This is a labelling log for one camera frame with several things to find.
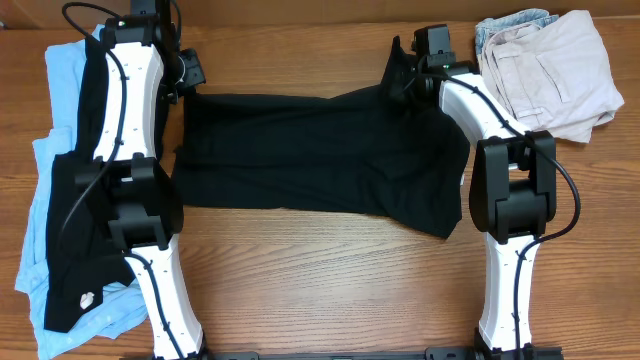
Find black t-shirt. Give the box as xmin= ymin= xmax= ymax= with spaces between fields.
xmin=172 ymin=41 xmax=470 ymax=238

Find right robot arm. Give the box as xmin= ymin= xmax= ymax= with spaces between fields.
xmin=405 ymin=25 xmax=563 ymax=359

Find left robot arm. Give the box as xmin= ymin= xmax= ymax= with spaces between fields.
xmin=76 ymin=0 xmax=207 ymax=359

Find folded denim garment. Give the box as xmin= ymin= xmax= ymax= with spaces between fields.
xmin=475 ymin=8 xmax=559 ymax=62

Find beige folded shorts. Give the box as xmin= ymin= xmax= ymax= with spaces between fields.
xmin=478 ymin=10 xmax=624 ymax=143

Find light blue shirt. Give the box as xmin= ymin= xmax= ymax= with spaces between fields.
xmin=15 ymin=40 xmax=147 ymax=359

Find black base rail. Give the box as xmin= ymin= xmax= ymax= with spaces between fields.
xmin=187 ymin=347 xmax=564 ymax=360

